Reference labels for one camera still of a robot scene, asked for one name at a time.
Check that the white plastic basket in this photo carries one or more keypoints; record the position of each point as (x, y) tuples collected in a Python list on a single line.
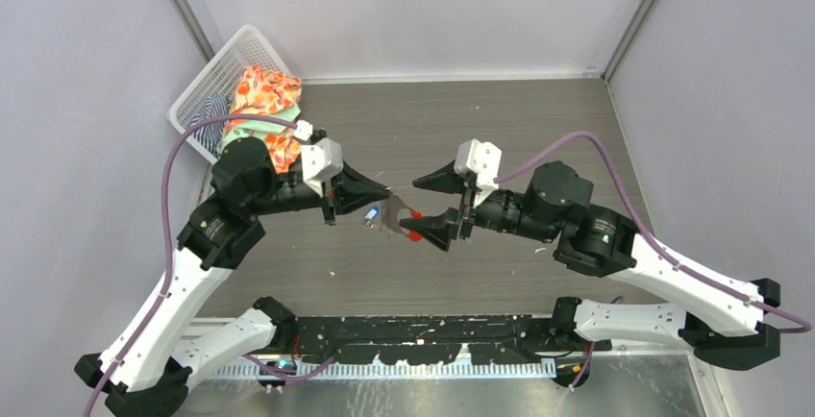
[(211, 92)]

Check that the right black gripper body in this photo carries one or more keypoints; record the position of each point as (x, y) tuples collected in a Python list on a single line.
[(467, 216)]

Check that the red handled metal keyring holder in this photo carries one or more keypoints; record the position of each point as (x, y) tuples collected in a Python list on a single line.
[(392, 210)]

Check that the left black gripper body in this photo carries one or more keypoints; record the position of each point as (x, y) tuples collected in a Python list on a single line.
[(329, 194)]

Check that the orange floral cloth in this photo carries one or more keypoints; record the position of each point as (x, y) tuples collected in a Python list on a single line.
[(265, 91)]

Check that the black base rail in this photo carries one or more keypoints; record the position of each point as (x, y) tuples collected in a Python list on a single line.
[(423, 340)]

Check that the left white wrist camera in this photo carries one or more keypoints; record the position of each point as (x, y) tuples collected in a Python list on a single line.
[(321, 162)]

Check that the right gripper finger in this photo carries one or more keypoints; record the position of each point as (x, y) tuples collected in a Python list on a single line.
[(443, 180), (439, 230)]

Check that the mint green cloth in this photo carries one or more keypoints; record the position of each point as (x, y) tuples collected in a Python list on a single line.
[(276, 137)]

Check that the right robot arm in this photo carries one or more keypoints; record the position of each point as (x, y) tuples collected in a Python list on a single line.
[(695, 310)]

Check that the blue tagged key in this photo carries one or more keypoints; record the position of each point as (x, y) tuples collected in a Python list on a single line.
[(372, 218)]

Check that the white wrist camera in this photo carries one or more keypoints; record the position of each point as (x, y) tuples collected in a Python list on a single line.
[(477, 163), (321, 162)]

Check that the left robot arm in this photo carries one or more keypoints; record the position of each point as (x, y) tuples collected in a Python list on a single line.
[(150, 369)]

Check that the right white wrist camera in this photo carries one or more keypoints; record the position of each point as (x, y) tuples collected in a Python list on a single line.
[(477, 163)]

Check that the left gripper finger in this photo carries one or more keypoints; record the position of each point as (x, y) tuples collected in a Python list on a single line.
[(354, 186), (343, 205)]

